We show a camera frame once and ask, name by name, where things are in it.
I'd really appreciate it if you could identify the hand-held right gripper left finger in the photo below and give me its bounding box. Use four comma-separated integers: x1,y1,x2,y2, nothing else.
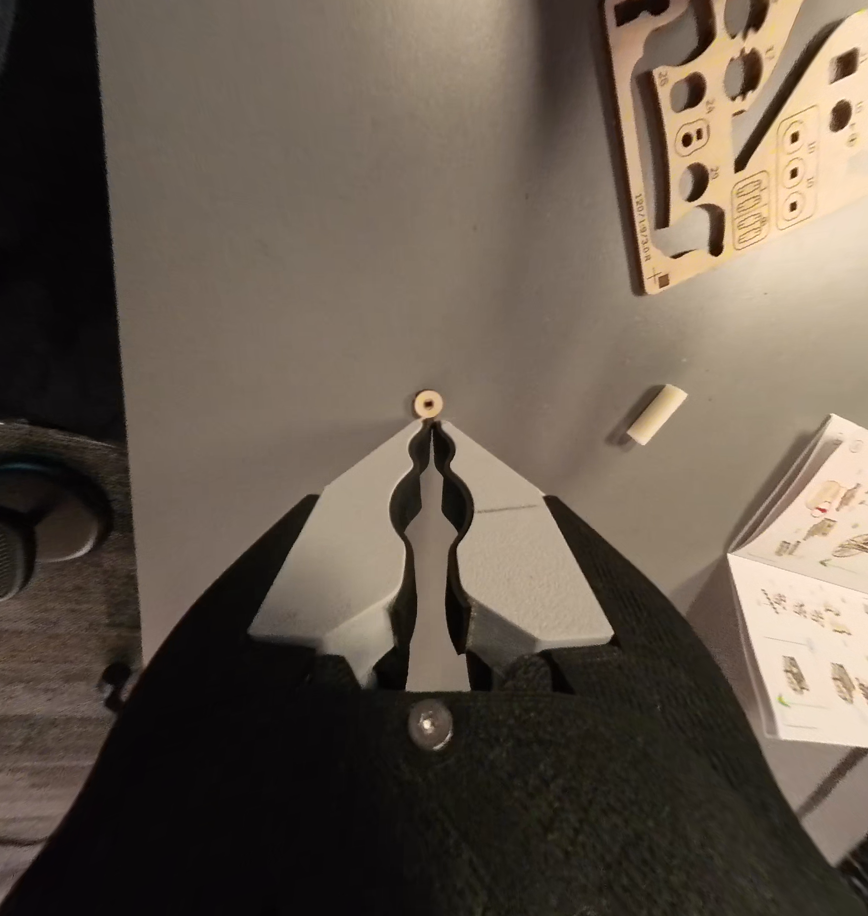
248,421,430,691

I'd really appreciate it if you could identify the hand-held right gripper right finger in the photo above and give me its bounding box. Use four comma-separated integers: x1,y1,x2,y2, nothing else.
431,421,615,694

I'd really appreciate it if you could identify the wooden model parts sheet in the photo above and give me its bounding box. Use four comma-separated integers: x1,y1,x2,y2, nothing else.
603,0,868,296

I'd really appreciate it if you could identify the white wax stick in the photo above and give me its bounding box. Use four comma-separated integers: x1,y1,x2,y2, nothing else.
626,384,688,447

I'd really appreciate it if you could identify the instruction booklet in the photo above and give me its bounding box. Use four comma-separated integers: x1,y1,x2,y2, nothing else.
726,413,868,751

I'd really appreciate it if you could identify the dark rounded device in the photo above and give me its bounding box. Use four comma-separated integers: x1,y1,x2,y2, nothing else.
0,458,114,605

